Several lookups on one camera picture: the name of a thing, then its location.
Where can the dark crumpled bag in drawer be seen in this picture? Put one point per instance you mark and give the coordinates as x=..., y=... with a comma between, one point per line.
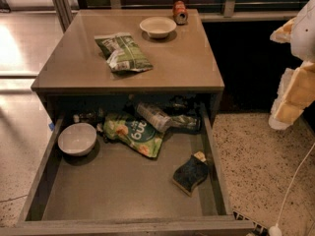
x=190, y=123

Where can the grey cabinet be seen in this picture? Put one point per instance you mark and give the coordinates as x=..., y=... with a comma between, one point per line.
x=183, y=61

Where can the open grey top drawer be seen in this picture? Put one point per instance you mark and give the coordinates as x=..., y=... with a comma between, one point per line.
x=114, y=191

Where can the white bowl on cabinet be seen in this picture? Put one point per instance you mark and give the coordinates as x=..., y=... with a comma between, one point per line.
x=158, y=27

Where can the white bowl in drawer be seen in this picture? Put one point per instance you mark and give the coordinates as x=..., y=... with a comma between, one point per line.
x=77, y=139

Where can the orange soda can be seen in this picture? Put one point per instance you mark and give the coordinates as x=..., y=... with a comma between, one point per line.
x=180, y=14

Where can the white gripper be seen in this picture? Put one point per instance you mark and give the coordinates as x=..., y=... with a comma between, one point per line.
x=304, y=36

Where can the green snack bag in drawer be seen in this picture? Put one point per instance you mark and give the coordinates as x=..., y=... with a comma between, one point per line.
x=136, y=133

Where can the green jalapeno chip bag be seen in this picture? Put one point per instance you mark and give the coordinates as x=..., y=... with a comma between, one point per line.
x=122, y=53

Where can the dark sponge with yellow edge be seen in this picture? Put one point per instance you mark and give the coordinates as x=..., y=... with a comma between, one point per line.
x=192, y=173

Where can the white cable plug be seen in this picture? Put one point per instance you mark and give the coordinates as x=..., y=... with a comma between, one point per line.
x=275, y=231

